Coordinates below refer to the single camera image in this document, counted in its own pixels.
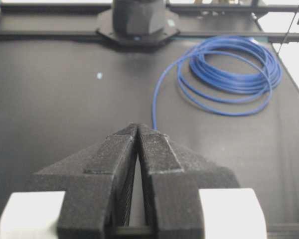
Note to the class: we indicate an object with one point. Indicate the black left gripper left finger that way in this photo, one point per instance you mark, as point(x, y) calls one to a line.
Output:
point(98, 185)

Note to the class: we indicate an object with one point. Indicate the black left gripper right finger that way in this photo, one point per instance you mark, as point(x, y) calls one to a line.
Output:
point(172, 176)

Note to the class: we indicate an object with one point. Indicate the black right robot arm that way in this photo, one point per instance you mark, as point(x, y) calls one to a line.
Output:
point(137, 16)

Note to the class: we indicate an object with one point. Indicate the black aluminium frame rail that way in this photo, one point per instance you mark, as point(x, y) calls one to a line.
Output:
point(93, 22)

